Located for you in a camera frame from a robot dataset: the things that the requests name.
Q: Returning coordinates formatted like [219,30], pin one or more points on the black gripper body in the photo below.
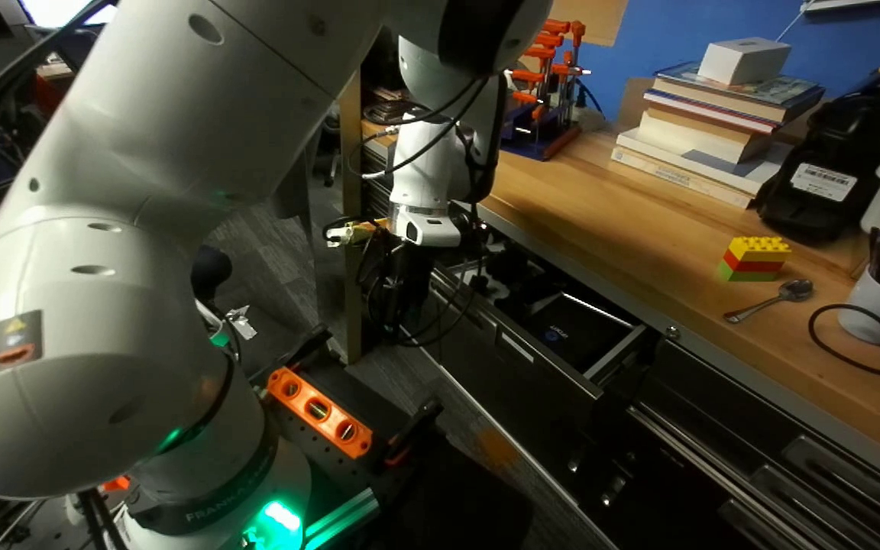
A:
[394,283]

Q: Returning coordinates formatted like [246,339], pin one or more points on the grey metal drawer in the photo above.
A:
[507,323]

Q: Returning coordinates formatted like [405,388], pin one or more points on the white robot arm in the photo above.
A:
[184,115]

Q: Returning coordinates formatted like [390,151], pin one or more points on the orange spirit level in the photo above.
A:
[321,413]

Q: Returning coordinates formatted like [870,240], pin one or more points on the stack of books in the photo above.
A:
[715,127]

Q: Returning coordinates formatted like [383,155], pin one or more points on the yellow red green lego stack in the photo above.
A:
[755,258]

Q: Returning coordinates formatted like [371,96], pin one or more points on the black label printer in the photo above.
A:
[826,181]

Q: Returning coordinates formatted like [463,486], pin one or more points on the wooden post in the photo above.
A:
[350,179]

